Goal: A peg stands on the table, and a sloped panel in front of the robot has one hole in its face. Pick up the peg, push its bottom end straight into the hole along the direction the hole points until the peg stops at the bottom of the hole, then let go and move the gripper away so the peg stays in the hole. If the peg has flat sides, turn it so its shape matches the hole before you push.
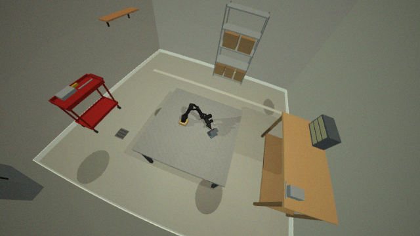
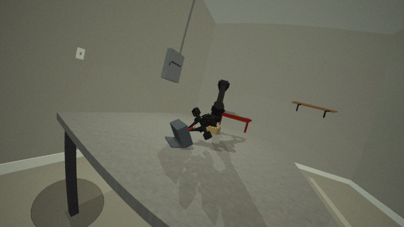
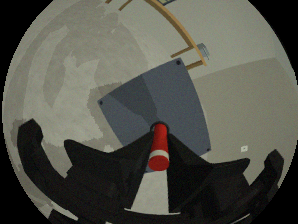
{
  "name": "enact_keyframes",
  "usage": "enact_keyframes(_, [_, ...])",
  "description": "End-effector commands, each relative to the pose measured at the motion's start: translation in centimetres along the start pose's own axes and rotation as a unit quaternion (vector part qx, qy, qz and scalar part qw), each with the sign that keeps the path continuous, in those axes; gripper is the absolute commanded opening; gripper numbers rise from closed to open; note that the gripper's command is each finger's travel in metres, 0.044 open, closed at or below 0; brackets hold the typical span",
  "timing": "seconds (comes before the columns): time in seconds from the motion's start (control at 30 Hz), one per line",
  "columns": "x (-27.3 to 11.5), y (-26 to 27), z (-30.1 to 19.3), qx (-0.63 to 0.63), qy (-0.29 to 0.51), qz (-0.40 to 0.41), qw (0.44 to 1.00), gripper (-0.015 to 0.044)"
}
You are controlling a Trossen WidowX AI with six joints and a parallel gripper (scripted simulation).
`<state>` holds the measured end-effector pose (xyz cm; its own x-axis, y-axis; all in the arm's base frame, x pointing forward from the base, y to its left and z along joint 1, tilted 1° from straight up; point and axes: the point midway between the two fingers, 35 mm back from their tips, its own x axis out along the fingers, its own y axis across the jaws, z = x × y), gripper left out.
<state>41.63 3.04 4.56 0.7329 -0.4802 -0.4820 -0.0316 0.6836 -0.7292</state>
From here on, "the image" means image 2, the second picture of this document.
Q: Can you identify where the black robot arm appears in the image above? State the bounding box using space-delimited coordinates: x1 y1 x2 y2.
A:
201 79 230 127

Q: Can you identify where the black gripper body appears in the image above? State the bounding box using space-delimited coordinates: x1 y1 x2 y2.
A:
192 107 215 140

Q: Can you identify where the grey sloped panel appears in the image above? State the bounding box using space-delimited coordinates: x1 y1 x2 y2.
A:
165 119 193 148

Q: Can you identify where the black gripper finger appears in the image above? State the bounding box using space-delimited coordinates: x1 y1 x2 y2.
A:
189 126 204 133
188 117 199 128

